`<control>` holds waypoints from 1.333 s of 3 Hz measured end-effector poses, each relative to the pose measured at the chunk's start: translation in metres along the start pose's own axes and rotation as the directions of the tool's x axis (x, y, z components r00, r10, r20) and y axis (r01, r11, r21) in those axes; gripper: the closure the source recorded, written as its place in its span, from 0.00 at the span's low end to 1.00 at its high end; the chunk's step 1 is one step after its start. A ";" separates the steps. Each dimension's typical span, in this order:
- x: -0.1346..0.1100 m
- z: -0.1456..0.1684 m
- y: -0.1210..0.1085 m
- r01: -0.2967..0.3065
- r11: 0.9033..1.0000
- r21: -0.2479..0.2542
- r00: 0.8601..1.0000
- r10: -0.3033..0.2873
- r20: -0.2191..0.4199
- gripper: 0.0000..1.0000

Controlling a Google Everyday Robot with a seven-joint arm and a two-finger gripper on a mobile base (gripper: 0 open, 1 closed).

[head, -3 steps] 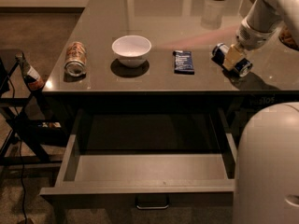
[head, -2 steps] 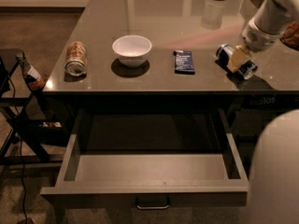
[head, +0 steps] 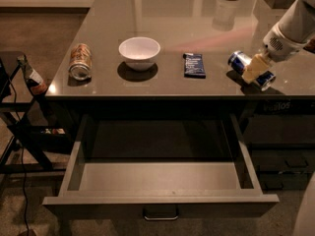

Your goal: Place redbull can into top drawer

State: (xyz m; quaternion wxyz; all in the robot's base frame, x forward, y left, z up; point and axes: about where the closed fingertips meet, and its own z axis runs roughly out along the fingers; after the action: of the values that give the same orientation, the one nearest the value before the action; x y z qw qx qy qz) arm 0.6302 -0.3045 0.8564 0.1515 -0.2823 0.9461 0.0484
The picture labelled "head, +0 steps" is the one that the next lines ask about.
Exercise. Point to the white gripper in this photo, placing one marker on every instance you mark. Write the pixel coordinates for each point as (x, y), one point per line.
(278, 48)

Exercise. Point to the blue silver redbull can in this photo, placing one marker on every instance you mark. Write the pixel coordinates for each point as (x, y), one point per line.
(238, 60)

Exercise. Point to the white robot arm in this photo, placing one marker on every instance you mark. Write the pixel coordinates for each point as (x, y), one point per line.
(298, 24)

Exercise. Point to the dark lower drawer cabinet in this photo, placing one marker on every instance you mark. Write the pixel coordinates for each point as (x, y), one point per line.
(280, 138)

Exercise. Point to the open grey top drawer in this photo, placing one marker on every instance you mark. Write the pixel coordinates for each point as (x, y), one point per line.
(200, 166)

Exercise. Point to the orange soda can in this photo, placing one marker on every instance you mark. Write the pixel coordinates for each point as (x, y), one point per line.
(80, 64)

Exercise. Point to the jar of brown snacks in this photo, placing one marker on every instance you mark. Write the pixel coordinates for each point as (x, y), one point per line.
(310, 47)

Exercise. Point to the dark blue snack packet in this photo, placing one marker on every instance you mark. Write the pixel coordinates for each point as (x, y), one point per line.
(194, 66)

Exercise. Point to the white ceramic bowl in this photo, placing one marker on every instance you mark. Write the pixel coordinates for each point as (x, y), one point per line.
(139, 53)

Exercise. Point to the glass bottle with label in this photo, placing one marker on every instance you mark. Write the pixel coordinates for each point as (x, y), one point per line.
(35, 84)

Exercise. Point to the metal drawer handle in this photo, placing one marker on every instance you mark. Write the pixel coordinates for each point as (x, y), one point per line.
(160, 213)

